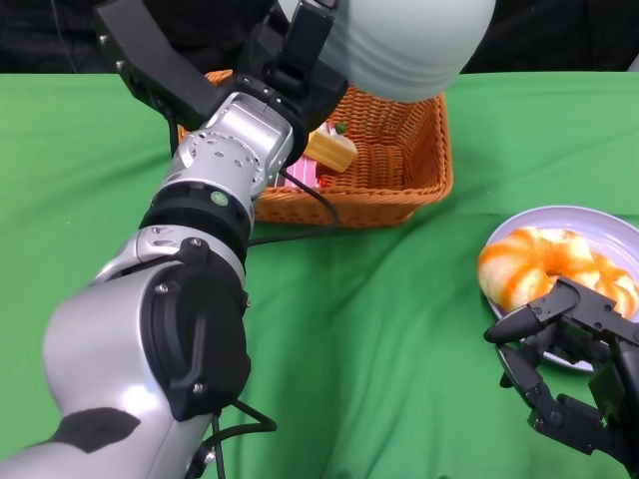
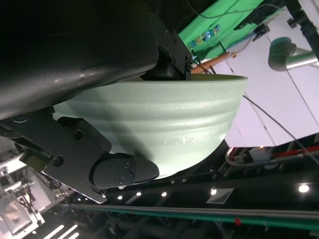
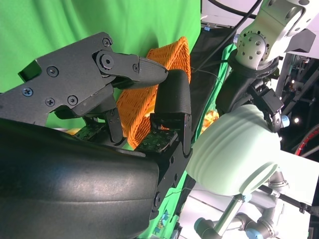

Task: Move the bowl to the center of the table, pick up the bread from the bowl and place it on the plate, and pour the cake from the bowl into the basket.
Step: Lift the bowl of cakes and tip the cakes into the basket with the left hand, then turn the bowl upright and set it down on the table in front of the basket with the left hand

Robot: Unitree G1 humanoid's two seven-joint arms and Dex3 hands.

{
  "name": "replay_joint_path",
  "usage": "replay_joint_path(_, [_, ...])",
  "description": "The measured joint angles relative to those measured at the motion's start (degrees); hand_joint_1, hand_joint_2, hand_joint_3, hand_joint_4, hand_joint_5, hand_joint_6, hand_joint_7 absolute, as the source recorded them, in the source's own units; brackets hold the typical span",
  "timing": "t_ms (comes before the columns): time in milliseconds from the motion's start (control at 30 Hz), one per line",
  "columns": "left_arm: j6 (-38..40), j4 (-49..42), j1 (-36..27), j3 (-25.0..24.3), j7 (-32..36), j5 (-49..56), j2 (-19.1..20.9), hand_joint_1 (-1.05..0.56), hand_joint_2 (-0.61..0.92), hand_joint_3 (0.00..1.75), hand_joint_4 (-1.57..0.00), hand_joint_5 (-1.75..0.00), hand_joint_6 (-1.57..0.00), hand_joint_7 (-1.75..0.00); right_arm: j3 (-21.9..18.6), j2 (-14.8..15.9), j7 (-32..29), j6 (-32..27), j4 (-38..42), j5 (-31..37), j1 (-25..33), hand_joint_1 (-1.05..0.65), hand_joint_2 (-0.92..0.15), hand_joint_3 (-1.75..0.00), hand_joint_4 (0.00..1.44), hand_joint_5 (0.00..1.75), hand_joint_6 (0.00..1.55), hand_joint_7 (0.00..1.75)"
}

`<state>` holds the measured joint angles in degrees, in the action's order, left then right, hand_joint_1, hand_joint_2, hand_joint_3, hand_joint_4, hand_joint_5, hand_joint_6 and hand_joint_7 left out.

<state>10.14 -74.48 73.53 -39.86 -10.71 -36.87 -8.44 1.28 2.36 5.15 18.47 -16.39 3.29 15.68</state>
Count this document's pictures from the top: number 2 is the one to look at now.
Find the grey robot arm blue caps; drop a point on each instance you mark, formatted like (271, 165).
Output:
(284, 53)

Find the pale grey-green bowl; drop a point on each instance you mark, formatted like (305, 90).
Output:
(174, 119)

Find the green cloth with cartoon print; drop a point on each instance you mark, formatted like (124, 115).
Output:
(211, 32)

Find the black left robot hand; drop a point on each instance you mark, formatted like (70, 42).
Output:
(62, 49)

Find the brown wooden chair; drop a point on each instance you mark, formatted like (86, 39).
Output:
(214, 61)

